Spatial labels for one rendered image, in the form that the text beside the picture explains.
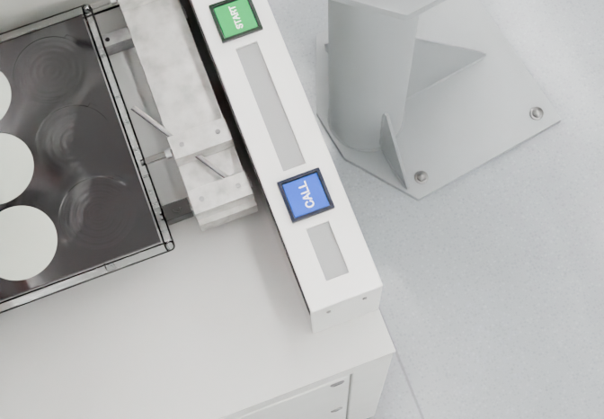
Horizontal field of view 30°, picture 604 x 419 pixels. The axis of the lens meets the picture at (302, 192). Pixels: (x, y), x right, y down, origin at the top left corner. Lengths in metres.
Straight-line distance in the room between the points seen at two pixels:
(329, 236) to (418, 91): 1.12
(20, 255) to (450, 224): 1.15
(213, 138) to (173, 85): 0.11
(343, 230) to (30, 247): 0.41
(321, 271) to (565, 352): 1.08
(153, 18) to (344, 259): 0.46
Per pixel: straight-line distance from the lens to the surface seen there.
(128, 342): 1.52
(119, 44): 1.63
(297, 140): 1.42
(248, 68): 1.47
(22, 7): 1.62
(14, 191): 1.52
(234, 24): 1.49
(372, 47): 1.94
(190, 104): 1.54
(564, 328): 2.38
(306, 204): 1.39
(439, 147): 2.43
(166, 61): 1.57
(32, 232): 1.50
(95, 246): 1.47
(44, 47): 1.59
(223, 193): 1.46
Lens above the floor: 2.29
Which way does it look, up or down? 72 degrees down
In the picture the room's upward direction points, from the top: 5 degrees counter-clockwise
